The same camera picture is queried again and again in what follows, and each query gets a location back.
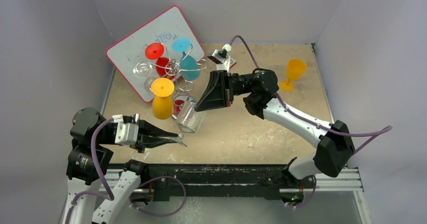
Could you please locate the teal plastic wine glass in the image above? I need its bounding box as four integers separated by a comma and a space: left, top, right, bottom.
172, 38, 200, 81

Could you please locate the clear glass tumbler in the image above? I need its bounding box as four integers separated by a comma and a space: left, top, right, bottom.
175, 101, 206, 134

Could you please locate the yellow wine glass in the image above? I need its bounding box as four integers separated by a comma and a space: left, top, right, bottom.
151, 78, 175, 120
279, 58, 307, 92

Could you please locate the clear wine glass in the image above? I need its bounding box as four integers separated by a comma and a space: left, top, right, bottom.
132, 62, 158, 95

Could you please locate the red plastic wine glass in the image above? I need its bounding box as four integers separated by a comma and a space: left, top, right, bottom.
145, 42, 174, 80

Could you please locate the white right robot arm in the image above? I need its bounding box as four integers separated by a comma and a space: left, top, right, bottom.
195, 68, 355, 187

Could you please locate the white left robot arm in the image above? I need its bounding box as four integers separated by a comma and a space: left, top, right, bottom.
62, 108, 183, 223

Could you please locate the chrome wine glass rack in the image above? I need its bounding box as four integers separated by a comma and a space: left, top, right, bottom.
150, 44, 206, 118

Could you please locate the small red white box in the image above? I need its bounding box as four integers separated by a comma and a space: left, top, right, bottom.
230, 59, 236, 67

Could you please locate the red-framed whiteboard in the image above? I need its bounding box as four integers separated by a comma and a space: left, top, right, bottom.
106, 6, 205, 102

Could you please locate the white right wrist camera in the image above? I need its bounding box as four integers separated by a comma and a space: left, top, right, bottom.
207, 44, 233, 72

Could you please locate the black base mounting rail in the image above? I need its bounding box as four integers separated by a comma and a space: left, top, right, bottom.
72, 163, 363, 203

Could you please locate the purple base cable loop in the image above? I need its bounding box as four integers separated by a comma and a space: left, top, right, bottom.
128, 176, 186, 217

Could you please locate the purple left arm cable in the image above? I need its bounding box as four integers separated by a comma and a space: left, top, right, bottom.
65, 117, 116, 224

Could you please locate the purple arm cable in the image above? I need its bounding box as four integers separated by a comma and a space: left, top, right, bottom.
65, 117, 116, 224
229, 34, 393, 157

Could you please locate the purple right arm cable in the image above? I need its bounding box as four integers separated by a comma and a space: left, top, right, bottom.
229, 34, 393, 157

